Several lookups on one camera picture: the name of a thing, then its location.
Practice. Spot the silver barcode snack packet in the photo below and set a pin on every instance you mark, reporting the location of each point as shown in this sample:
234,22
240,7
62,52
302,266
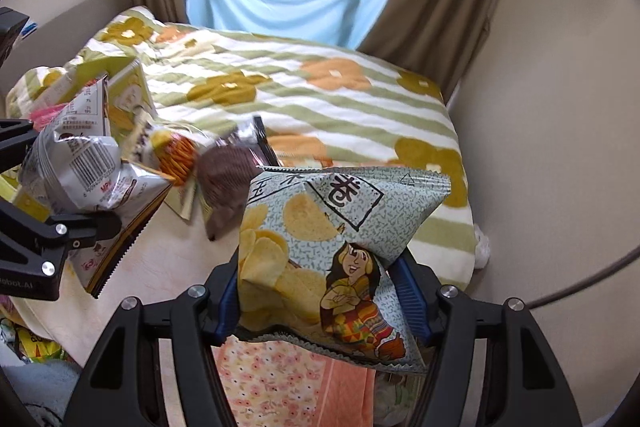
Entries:
80,157

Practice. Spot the blue white small item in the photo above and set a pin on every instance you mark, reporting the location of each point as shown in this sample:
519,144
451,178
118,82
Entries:
30,28

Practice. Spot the yellow green plastic bag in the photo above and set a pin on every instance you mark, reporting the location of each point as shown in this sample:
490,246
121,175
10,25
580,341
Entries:
37,347

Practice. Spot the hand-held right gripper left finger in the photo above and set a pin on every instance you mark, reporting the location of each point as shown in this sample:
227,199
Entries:
227,307

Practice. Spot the grey bed headboard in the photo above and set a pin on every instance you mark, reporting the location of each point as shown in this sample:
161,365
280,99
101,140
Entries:
75,32

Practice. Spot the curved black rod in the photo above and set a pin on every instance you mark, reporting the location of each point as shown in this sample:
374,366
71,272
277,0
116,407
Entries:
590,279

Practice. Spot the white black fries snack packet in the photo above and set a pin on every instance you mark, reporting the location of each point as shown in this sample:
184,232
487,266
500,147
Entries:
172,154

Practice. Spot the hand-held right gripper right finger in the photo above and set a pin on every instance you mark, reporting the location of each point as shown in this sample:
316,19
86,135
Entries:
412,299

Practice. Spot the striped floral quilt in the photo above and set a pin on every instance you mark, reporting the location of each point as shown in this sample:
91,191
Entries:
350,117

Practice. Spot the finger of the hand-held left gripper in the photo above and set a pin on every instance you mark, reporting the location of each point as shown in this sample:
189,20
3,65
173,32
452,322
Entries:
85,227
15,134

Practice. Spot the green yellow cardboard box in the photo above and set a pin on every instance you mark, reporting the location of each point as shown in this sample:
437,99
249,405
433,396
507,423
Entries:
127,92

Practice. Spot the pink floral cloth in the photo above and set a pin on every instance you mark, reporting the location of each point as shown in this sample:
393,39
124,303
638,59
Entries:
280,387

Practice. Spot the pale blue chip packet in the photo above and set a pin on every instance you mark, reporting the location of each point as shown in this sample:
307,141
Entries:
310,257

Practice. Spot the dark brown snack packet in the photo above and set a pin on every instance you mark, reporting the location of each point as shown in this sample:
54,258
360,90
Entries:
225,177

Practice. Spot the grey fluffy rug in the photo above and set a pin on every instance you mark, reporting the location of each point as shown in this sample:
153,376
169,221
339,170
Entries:
40,387

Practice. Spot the white crumpled tissue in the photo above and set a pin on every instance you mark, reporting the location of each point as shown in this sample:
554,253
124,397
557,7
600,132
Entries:
481,247

